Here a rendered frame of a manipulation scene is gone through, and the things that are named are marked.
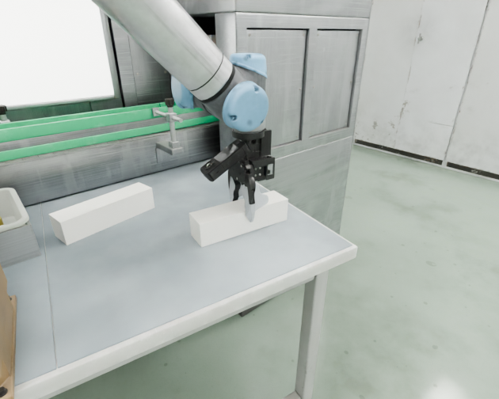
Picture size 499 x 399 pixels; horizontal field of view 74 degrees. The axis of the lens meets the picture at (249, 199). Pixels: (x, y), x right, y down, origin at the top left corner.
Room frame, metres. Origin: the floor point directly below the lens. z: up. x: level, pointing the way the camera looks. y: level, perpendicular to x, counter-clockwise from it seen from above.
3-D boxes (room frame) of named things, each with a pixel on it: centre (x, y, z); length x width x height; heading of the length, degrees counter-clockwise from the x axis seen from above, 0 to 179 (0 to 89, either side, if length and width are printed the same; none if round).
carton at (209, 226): (0.71, 0.02, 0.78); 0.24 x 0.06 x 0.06; 121
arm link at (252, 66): (0.72, 0.01, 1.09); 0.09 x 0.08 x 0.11; 121
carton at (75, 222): (0.74, 0.36, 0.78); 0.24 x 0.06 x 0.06; 140
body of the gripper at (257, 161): (0.72, 0.00, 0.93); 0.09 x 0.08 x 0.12; 121
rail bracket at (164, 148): (1.04, 0.26, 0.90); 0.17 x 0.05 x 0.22; 41
